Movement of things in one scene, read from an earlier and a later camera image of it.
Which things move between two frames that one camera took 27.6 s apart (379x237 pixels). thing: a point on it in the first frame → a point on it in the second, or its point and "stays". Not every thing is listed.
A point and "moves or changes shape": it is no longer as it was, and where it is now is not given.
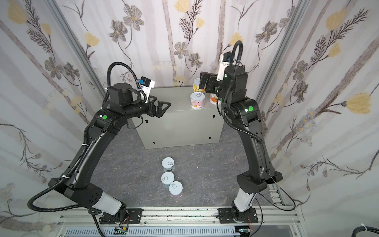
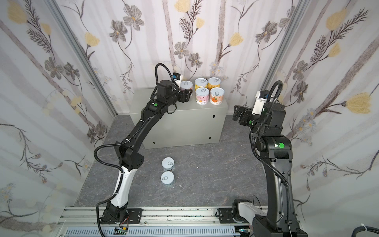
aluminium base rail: (267, 217) stays
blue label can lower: (166, 178) stays
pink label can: (197, 100) moves or changes shape
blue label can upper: (168, 164) stays
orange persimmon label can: (213, 99) stays
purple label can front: (175, 189) → (186, 85)
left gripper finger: (160, 112) → (188, 92)
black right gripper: (209, 83) → (244, 115)
